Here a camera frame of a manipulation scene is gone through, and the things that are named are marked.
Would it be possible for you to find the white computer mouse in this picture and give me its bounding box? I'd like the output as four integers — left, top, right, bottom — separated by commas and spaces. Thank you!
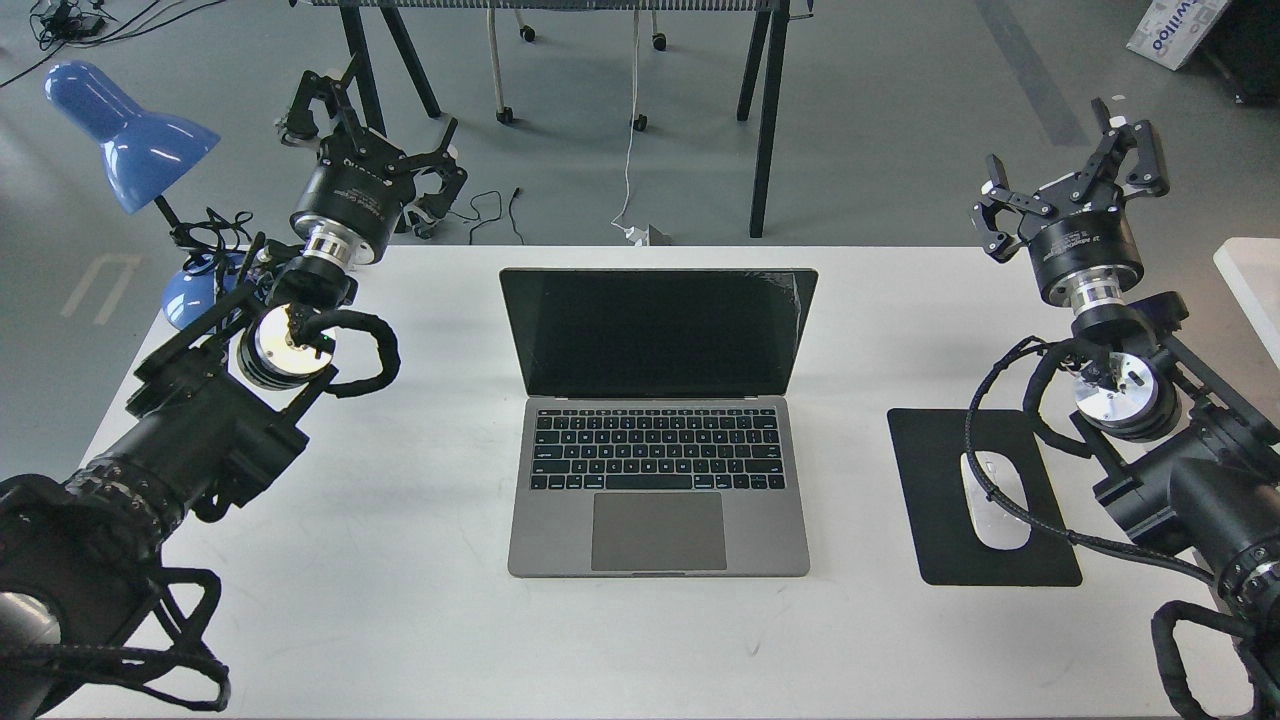
959, 450, 1032, 551

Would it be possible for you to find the black braided right cable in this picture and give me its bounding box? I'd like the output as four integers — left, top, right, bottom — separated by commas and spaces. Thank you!
964, 336, 1280, 717

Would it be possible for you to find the white power adapter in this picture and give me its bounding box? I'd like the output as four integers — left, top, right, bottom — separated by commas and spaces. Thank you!
623, 225, 673, 247

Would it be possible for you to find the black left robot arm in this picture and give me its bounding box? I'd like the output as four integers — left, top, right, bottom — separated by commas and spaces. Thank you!
1, 58, 466, 719

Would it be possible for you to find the black metal table frame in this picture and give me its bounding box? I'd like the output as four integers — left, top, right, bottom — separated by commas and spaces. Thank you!
300, 0, 817, 240

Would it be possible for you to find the black floor cable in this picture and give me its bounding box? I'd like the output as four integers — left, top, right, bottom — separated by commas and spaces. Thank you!
440, 187, 526, 247

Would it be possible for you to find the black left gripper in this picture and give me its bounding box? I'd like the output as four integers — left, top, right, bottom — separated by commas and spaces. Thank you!
276, 55, 468, 263

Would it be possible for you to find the grey open laptop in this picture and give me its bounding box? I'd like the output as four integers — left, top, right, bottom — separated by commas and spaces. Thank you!
499, 266, 819, 578

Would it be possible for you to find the blue desk lamp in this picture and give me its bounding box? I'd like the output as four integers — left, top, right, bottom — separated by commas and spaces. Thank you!
44, 61, 244, 329

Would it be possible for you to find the white side table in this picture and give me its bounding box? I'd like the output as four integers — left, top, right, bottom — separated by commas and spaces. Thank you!
1213, 237, 1279, 366

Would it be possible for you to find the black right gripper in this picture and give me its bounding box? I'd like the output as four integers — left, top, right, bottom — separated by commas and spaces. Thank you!
972, 97, 1171, 306

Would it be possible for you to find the cardboard box with print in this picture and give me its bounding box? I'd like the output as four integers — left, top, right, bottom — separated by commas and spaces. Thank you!
1126, 1, 1233, 70

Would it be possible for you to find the black braided left cable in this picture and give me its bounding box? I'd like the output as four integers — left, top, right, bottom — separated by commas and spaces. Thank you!
291, 307, 402, 400

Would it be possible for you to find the black cable bundle floor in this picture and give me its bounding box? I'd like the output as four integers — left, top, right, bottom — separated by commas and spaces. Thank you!
1, 1, 223, 88

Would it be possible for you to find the black mouse pad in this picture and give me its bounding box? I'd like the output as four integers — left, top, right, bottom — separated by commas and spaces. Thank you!
887, 407, 1082, 587

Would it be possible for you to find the white power cable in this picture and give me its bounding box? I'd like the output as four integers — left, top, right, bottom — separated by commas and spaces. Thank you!
612, 0, 643, 233

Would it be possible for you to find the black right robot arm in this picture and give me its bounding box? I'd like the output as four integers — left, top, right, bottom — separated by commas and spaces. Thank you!
963, 99, 1279, 719

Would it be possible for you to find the black braided cable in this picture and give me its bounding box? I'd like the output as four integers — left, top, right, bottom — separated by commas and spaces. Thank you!
291, 307, 402, 400
964, 336, 1280, 717

